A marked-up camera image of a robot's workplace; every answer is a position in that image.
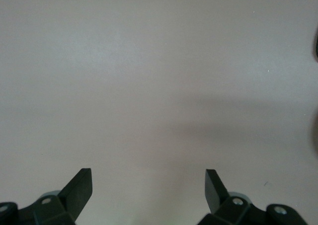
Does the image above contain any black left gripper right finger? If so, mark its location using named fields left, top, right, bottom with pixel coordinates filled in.
left=198, top=169, right=268, bottom=225

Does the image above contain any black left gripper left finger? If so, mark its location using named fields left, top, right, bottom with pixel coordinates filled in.
left=18, top=168, right=93, bottom=225

